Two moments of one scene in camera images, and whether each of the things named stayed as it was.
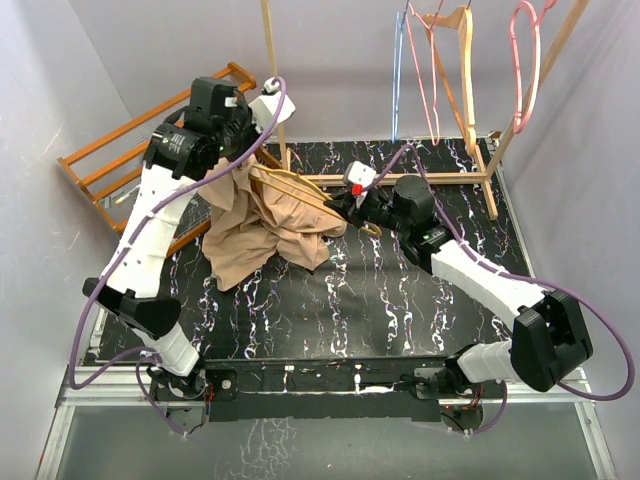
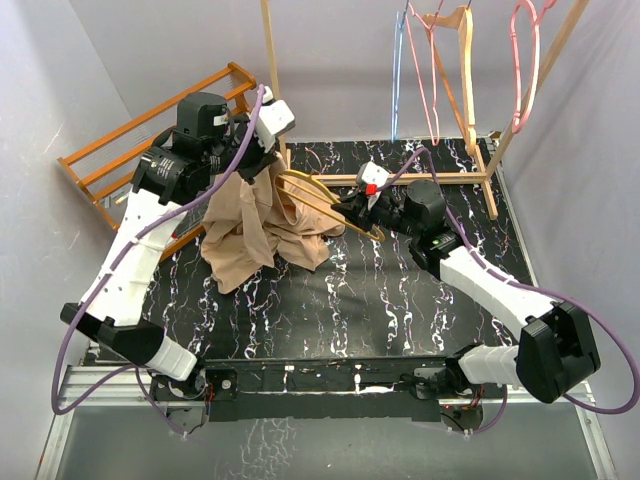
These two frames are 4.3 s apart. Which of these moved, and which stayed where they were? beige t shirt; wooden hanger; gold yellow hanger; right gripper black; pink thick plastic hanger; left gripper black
Moved: left gripper black; gold yellow hanger
Stayed: beige t shirt; right gripper black; wooden hanger; pink thick plastic hanger
